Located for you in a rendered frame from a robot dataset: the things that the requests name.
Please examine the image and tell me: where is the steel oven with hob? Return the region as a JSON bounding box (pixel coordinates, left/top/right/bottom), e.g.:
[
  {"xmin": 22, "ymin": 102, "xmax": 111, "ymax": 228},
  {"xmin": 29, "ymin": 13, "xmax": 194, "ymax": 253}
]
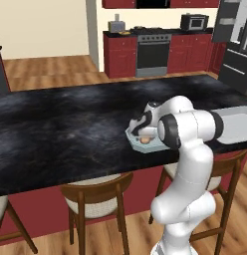
[{"xmin": 134, "ymin": 27, "xmax": 172, "ymax": 79}]

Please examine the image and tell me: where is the grey toaster appliance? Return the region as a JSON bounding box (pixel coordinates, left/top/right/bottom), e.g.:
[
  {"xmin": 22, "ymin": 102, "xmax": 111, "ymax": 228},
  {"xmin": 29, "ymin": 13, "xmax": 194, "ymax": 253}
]
[{"xmin": 108, "ymin": 13, "xmax": 126, "ymax": 34}]

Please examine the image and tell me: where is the pale blue tupperware container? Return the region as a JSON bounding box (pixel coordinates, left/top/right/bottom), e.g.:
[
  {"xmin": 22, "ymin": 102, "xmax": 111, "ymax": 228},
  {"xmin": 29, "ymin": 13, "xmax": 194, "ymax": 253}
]
[{"xmin": 124, "ymin": 127, "xmax": 173, "ymax": 154}]

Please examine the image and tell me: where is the red base cupboard run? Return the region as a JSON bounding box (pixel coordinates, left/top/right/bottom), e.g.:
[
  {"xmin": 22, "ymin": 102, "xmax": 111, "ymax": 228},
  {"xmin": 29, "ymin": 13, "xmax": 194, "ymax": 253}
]
[
  {"xmin": 103, "ymin": 31, "xmax": 139, "ymax": 80},
  {"xmin": 167, "ymin": 32, "xmax": 227, "ymax": 76}
]

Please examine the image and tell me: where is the wooden stool with cream seat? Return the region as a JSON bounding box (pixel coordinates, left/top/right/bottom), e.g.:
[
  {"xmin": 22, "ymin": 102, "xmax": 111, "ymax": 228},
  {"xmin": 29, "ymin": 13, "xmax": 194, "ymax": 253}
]
[
  {"xmin": 59, "ymin": 171, "xmax": 134, "ymax": 255},
  {"xmin": 147, "ymin": 148, "xmax": 247, "ymax": 255},
  {"xmin": 0, "ymin": 194, "xmax": 39, "ymax": 255}
]

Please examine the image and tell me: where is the red wall cupboard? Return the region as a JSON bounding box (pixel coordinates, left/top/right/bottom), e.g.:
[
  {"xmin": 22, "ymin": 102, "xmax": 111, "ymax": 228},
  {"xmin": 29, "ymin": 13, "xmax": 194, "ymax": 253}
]
[
  {"xmin": 102, "ymin": 0, "xmax": 137, "ymax": 10},
  {"xmin": 169, "ymin": 0, "xmax": 220, "ymax": 9}
]

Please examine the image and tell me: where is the black cabinet edge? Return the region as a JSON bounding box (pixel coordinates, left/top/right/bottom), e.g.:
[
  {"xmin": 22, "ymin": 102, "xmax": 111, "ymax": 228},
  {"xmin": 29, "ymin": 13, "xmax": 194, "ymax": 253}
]
[{"xmin": 0, "ymin": 37, "xmax": 12, "ymax": 95}]

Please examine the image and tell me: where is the red island counter base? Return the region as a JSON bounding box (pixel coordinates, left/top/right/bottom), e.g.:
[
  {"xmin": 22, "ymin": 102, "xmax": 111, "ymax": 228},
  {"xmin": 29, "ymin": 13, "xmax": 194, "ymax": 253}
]
[{"xmin": 0, "ymin": 149, "xmax": 247, "ymax": 247}]

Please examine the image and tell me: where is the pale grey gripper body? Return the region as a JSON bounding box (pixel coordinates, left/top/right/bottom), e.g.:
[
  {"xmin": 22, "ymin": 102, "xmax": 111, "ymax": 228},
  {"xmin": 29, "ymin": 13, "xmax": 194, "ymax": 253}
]
[{"xmin": 137, "ymin": 127, "xmax": 158, "ymax": 138}]

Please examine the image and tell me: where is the dark steel fridge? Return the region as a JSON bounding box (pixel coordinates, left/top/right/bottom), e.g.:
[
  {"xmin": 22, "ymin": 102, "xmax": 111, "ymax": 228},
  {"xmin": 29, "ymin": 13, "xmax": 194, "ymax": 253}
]
[{"xmin": 211, "ymin": 0, "xmax": 247, "ymax": 96}]

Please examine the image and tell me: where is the black range hood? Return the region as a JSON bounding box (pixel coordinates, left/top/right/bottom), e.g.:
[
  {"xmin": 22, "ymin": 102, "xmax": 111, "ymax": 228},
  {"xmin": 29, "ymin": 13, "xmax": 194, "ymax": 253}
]
[{"xmin": 134, "ymin": 0, "xmax": 171, "ymax": 10}]

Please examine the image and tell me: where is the black microwave oven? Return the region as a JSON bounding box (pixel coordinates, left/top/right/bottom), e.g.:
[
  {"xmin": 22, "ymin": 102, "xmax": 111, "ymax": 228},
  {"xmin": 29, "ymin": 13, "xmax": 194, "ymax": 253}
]
[{"xmin": 179, "ymin": 13, "xmax": 210, "ymax": 32}]

